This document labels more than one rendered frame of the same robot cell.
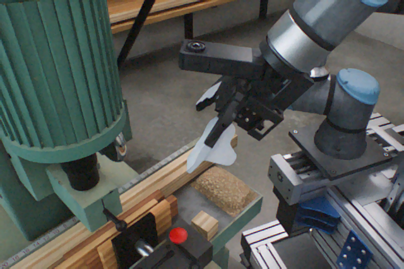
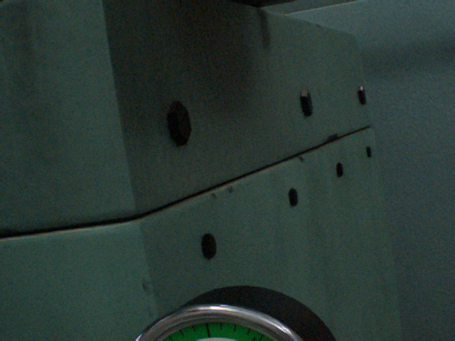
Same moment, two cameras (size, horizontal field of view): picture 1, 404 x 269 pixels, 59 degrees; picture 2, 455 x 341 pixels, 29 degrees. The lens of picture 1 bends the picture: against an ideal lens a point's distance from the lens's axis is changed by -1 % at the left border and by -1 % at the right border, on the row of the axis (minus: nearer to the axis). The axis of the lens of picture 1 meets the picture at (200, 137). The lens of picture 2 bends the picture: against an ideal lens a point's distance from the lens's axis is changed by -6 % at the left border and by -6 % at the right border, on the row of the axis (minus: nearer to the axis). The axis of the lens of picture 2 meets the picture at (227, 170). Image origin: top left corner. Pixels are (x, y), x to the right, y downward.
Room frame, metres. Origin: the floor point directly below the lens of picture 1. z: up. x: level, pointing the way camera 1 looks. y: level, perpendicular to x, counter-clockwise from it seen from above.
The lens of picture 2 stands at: (0.35, -0.36, 0.74)
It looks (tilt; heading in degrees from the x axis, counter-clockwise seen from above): 3 degrees down; 63
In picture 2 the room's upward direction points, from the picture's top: 10 degrees counter-clockwise
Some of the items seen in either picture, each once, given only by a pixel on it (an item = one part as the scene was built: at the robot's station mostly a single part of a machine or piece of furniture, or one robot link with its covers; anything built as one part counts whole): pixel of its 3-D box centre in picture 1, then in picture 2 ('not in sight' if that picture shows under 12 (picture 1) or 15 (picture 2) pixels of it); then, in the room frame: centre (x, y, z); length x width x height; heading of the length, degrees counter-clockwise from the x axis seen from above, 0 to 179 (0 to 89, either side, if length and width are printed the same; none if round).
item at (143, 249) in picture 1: (146, 251); not in sight; (0.37, 0.10, 0.95); 0.09 x 0.07 x 0.09; 135
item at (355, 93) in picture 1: (351, 96); not in sight; (0.83, -0.42, 0.98); 0.13 x 0.12 x 0.14; 74
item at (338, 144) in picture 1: (343, 130); not in sight; (0.82, -0.42, 0.87); 0.15 x 0.15 x 0.10
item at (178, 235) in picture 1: (178, 235); not in sight; (0.35, 0.04, 1.02); 0.03 x 0.03 x 0.01
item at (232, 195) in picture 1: (223, 184); not in sight; (0.56, -0.05, 0.92); 0.14 x 0.09 x 0.04; 45
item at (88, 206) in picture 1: (85, 191); not in sight; (0.44, 0.22, 1.03); 0.14 x 0.07 x 0.09; 45
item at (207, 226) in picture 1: (204, 225); not in sight; (0.45, -0.01, 0.92); 0.04 x 0.04 x 0.03; 50
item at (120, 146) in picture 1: (108, 137); not in sight; (0.61, 0.21, 1.02); 0.12 x 0.03 x 0.12; 45
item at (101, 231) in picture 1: (118, 229); not in sight; (0.44, 0.17, 0.92); 0.23 x 0.02 x 0.04; 135
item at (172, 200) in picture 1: (135, 233); not in sight; (0.42, 0.13, 0.93); 0.22 x 0.02 x 0.05; 135
